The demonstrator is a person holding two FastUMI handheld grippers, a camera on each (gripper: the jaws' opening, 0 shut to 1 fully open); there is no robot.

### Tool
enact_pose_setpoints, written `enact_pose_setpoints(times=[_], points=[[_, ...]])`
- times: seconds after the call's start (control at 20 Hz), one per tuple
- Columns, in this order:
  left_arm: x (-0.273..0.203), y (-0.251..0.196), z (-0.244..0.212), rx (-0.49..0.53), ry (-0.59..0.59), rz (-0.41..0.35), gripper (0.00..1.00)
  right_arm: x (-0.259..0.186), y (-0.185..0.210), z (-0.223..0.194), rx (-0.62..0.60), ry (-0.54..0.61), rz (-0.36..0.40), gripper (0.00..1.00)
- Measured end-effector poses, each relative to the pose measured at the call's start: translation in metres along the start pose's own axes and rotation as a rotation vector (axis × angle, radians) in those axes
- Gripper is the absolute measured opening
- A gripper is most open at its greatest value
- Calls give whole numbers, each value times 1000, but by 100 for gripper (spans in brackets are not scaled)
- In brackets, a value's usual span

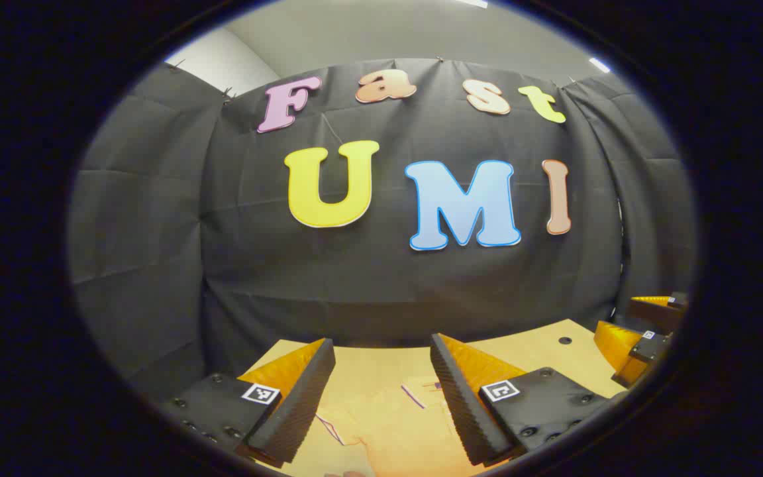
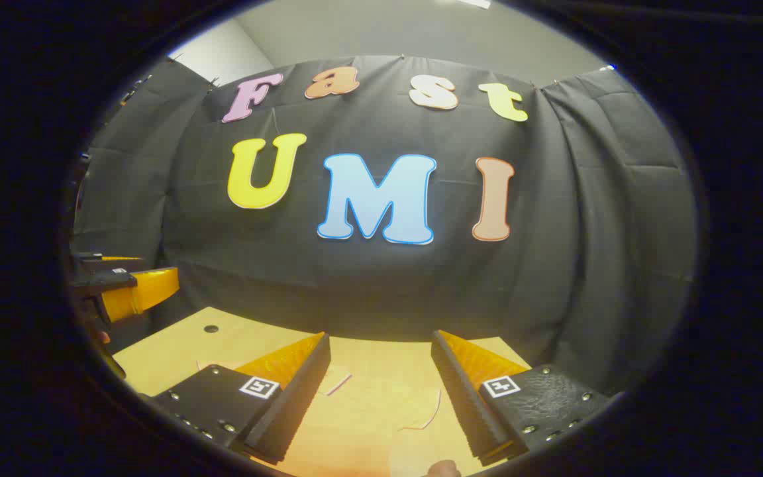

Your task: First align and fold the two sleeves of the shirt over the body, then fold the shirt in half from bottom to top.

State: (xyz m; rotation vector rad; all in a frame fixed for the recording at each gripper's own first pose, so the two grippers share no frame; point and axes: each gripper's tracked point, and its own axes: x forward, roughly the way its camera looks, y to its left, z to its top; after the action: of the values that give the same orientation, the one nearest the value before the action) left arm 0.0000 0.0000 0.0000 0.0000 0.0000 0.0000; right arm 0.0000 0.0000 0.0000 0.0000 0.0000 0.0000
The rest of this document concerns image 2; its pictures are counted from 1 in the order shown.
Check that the black backdrop cloth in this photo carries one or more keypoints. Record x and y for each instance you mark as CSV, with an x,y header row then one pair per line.
x,y
388,291

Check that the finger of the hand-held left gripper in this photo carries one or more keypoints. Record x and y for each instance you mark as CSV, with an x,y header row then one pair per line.
x,y
100,264
106,281

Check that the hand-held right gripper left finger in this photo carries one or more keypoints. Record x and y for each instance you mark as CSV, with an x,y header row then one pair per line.
x,y
295,404

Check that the light orange T-shirt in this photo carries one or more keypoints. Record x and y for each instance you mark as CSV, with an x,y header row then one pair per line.
x,y
368,424

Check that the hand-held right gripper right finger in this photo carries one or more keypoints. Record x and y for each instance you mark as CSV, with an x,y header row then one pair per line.
x,y
464,404

